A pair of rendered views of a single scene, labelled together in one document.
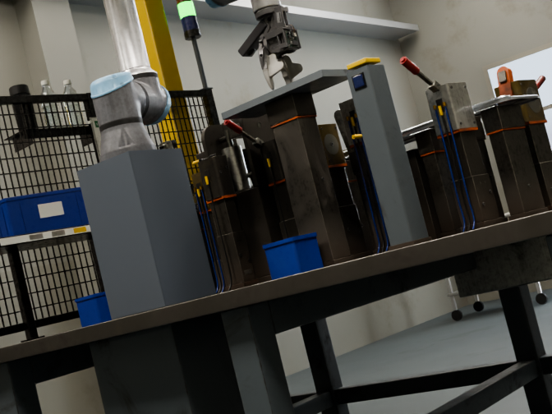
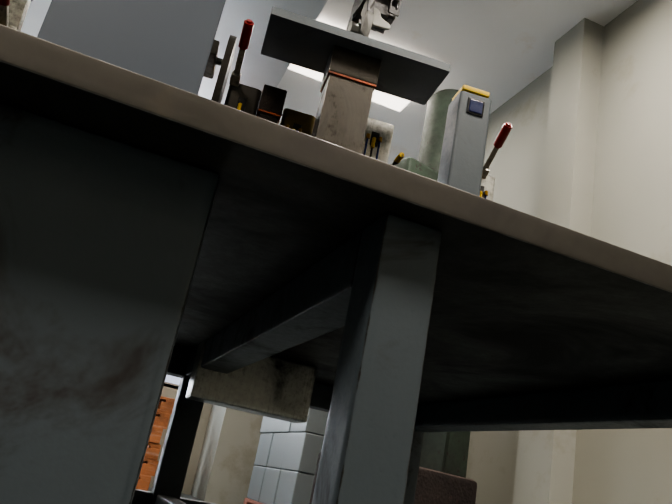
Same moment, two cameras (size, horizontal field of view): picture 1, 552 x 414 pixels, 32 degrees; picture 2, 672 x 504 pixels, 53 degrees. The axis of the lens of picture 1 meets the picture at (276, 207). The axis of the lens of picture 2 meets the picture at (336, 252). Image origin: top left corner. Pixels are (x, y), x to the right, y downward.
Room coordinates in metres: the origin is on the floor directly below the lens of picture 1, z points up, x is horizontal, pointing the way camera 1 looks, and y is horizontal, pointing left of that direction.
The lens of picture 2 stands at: (1.77, 0.81, 0.34)
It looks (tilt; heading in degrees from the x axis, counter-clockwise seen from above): 19 degrees up; 307
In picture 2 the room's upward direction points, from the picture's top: 11 degrees clockwise
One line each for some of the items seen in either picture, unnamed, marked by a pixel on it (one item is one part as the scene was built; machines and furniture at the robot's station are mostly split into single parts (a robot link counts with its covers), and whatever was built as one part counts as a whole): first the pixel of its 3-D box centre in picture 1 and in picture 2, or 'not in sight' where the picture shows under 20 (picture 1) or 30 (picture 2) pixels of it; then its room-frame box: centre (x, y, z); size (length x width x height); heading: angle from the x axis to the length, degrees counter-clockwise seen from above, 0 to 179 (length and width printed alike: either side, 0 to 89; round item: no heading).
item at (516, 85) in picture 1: (534, 147); not in sight; (2.65, -0.73, 0.88); 0.14 x 0.09 x 0.36; 137
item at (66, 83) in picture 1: (72, 105); not in sight; (3.65, 0.66, 1.53); 0.07 x 0.07 x 0.20
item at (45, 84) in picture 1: (50, 106); not in sight; (3.58, 0.73, 1.53); 0.07 x 0.07 x 0.20
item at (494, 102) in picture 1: (325, 164); not in sight; (2.89, -0.18, 1.00); 1.38 x 0.22 x 0.02; 47
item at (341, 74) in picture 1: (287, 94); (353, 59); (2.50, -0.10, 1.16); 0.37 x 0.14 x 0.02; 47
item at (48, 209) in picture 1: (41, 215); not in sight; (3.22, 0.77, 1.10); 0.30 x 0.17 x 0.13; 128
